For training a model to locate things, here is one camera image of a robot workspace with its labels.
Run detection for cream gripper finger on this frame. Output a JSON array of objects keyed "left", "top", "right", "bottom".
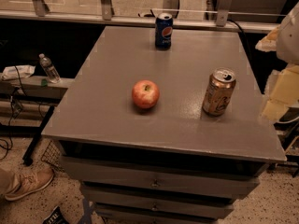
[
  {"left": 261, "top": 64, "right": 299, "bottom": 121},
  {"left": 255, "top": 27, "right": 279, "bottom": 52}
]

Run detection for grey drawer cabinet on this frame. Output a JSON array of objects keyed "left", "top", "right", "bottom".
[{"left": 43, "top": 26, "right": 285, "bottom": 224}]

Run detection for low grey bench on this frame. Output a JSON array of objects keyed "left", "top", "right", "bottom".
[{"left": 0, "top": 76, "right": 74, "bottom": 166}]

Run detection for metal window railing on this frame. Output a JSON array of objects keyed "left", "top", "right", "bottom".
[{"left": 0, "top": 0, "right": 299, "bottom": 35}]

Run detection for black cable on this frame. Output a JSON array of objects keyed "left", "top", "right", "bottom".
[{"left": 0, "top": 65, "right": 48, "bottom": 161}]

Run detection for blue pepsi can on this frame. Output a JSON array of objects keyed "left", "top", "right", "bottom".
[{"left": 155, "top": 13, "right": 173, "bottom": 49}]

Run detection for gold soda can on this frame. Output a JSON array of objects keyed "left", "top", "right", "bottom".
[{"left": 202, "top": 67, "right": 236, "bottom": 117}]

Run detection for clear plastic water bottle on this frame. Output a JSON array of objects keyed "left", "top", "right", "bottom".
[{"left": 39, "top": 53, "right": 61, "bottom": 83}]

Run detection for wire mesh basket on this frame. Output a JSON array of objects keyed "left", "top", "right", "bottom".
[{"left": 41, "top": 141, "right": 64, "bottom": 172}]

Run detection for red yellow apple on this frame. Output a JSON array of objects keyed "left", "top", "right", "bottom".
[{"left": 132, "top": 80, "right": 160, "bottom": 109}]

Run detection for white crumpled cloth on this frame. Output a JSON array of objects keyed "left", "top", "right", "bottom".
[{"left": 1, "top": 65, "right": 36, "bottom": 80}]

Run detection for black printed bag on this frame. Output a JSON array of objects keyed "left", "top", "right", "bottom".
[{"left": 42, "top": 206, "right": 69, "bottom": 224}]

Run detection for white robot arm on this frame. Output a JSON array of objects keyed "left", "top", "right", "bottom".
[{"left": 255, "top": 3, "right": 299, "bottom": 121}]

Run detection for tan sneaker shoe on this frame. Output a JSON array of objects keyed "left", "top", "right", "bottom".
[{"left": 4, "top": 167, "right": 54, "bottom": 201}]

